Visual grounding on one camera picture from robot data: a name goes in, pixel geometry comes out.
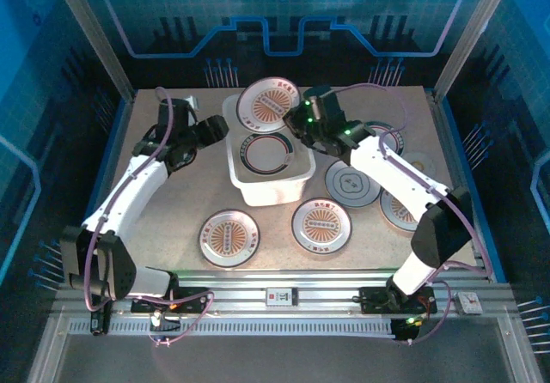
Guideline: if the white plate orange sunburst print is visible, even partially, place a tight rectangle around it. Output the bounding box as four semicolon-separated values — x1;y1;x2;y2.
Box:
198;209;261;269
235;76;302;134
290;197;353;255
377;187;425;233

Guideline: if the white plate with crown logo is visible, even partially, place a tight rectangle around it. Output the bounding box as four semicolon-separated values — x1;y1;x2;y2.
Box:
239;131;296;176

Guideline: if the translucent white plastic bin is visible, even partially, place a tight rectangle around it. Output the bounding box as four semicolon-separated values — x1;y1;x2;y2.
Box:
221;92;318;207

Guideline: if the grey plate with clover outline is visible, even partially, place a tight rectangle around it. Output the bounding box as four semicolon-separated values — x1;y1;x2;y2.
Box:
324;159;382;208

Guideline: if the small white saucer yellow centre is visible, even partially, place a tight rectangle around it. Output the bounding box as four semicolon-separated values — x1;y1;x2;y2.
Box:
402;150;437;176

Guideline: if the small white label box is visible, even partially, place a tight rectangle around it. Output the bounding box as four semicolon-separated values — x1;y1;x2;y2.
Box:
266;287;298;307

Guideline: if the small white connector board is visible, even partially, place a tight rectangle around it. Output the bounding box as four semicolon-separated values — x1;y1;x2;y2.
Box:
148;309;181;331

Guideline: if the black controller box green light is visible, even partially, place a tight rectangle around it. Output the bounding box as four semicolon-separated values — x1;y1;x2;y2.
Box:
393;313;431;344

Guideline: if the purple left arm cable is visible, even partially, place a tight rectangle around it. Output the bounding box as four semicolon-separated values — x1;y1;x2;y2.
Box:
83;86;216;350

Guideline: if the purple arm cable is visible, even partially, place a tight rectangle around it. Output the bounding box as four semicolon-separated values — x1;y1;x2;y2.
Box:
326;82;493;348
83;86;216;350

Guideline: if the plate green rim red ring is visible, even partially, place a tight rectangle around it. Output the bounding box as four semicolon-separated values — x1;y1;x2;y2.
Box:
363;120;406;156

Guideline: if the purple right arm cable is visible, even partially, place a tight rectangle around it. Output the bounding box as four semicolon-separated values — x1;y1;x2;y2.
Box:
326;82;493;348

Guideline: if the aluminium frame post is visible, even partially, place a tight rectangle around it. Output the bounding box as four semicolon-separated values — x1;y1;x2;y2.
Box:
46;0;138;103
431;0;519;99

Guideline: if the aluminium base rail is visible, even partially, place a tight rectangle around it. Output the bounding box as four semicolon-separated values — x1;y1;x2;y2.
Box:
53;269;516;318

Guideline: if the slotted grey cable duct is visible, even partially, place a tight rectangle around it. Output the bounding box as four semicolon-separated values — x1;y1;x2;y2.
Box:
67;317;396;337

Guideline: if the black clamp handle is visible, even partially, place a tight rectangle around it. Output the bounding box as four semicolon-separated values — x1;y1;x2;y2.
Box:
89;299;113;337

